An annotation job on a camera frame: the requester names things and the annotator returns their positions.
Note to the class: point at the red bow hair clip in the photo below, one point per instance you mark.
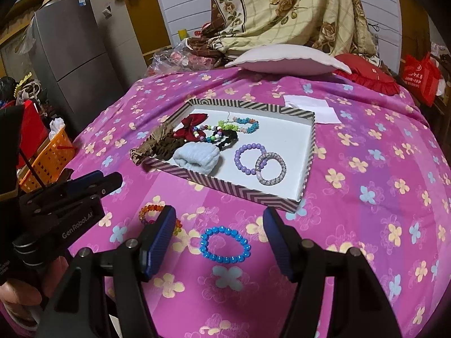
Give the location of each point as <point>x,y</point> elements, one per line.
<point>190,126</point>

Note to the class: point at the white paper sheet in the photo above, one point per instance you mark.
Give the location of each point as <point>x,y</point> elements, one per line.
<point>313,109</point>

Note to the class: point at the white cloth in basket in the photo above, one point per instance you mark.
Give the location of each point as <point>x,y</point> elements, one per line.
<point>56,126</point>

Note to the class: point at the pale pink pillow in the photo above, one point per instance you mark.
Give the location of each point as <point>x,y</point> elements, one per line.
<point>289,60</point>

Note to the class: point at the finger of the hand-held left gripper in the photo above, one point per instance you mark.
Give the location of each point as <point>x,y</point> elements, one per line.
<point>90,179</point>
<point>105,185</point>

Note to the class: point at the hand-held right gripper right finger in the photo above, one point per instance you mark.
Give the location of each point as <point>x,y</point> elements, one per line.
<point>278,243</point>

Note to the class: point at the grey refrigerator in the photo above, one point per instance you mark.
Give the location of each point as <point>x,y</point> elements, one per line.
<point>70,60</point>

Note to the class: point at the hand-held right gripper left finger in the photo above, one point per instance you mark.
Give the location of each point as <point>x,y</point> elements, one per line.
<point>160,243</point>

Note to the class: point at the straw hat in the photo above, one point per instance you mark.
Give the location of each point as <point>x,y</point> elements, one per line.
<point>49,0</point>

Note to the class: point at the white fluffy scrunchie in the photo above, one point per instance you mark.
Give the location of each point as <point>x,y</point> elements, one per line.
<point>197,158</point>

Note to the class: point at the beige floral quilt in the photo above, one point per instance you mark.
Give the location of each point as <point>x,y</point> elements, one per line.
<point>282,7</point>

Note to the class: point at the black scrunchie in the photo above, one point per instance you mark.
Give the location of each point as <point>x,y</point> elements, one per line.
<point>229,137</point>

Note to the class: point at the pink floral blanket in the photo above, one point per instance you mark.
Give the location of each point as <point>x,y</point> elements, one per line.
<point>352,200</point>

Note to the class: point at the clear plastic bag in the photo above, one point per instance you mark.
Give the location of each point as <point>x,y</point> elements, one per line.
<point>169,58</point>

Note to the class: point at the red gift bag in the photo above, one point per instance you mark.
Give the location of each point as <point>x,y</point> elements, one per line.
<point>33,123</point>

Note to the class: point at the brown scrunchie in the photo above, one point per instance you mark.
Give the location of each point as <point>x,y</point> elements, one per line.
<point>169,148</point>

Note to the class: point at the striped cardboard tray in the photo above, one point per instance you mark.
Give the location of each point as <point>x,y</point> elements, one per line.
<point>282,141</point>

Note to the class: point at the red frilled cushion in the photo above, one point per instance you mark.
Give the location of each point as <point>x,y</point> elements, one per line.
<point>366,70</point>

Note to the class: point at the leopard print ribbon hair bow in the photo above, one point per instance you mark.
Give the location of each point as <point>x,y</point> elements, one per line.
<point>151,144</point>

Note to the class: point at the red shopping bag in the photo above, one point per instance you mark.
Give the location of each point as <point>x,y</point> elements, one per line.
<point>421,77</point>

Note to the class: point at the orange plastic basket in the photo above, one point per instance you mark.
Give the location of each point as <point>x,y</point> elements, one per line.
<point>49,162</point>

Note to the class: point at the person's left hand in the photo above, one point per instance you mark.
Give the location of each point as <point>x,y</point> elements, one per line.
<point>17,299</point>

